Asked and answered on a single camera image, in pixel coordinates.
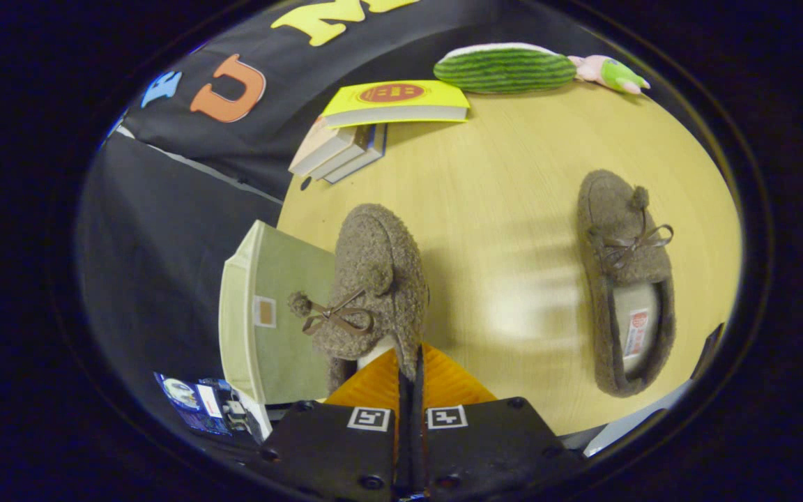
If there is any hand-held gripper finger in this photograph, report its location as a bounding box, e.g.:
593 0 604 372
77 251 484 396
257 347 411 501
410 342 589 501

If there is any black backdrop cloth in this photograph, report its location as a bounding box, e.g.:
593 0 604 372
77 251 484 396
77 0 625 433

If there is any yellow book with red circle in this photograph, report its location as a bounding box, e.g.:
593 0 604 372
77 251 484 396
321 79 471 129

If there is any pink and green plush toy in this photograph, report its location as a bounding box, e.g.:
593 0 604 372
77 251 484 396
569 54 652 96

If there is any black rectangular frame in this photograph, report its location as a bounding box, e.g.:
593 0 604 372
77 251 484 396
691 322 725 381

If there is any blue printed carton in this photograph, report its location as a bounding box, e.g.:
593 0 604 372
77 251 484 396
154 372 235 436

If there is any pale green fabric storage box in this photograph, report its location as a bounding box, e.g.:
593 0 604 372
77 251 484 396
218 220 338 419

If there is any watermelon slice plush toy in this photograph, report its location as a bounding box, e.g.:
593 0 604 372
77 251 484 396
433 43 578 95

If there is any brown fuzzy slipper shoe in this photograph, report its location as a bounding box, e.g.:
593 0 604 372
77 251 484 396
288 203 430 395
577 169 677 399

